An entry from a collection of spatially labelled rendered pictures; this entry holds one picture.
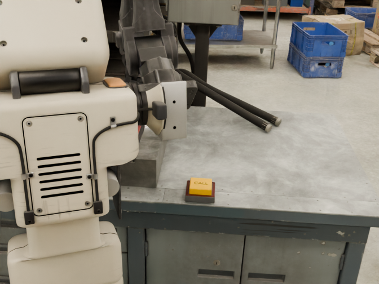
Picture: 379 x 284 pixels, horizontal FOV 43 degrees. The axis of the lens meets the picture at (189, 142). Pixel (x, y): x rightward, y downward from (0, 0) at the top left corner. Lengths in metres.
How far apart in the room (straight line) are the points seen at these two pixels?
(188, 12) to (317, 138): 0.75
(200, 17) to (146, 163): 0.90
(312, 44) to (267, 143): 3.30
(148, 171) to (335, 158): 0.63
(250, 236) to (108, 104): 0.77
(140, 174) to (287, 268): 0.53
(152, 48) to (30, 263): 0.48
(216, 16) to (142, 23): 1.09
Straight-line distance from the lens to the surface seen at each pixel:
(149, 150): 1.38
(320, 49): 4.96
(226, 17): 2.08
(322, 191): 1.44
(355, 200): 1.43
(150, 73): 0.95
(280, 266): 1.53
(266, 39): 5.31
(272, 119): 1.81
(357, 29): 5.96
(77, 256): 1.01
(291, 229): 1.43
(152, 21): 1.01
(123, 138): 0.83
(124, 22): 1.22
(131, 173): 1.37
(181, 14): 2.08
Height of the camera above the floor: 1.52
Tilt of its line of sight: 26 degrees down
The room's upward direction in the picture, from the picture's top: 2 degrees clockwise
